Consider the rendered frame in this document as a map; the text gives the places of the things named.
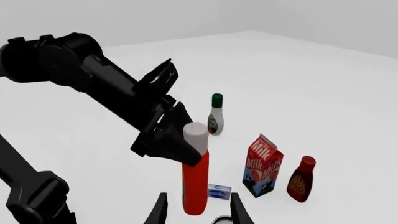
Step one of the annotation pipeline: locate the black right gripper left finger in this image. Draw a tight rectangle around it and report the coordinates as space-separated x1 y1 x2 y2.
142 192 169 224

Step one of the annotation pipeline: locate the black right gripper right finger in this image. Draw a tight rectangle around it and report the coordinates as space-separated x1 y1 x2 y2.
230 192 255 224

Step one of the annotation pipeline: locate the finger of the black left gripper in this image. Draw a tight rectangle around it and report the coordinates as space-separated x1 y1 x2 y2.
161 101 195 130
148 126 203 168

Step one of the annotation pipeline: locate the red ketchup bottle white cap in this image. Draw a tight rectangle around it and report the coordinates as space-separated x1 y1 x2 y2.
181 121 211 217

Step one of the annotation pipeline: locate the round silver tin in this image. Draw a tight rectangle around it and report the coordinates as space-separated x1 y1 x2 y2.
211 215 233 224

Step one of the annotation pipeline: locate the small blue and white box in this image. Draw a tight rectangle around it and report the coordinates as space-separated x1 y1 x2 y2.
207 183 233 202

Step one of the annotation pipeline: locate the white dressing bottle green cap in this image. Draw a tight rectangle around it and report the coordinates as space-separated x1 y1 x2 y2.
207 93 225 136

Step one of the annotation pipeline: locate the red and white milk carton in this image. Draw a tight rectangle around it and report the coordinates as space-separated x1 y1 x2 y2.
241 133 285 198

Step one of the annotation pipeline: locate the dark red sauce bottle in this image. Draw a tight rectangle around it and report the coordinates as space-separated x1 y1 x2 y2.
286 155 317 203

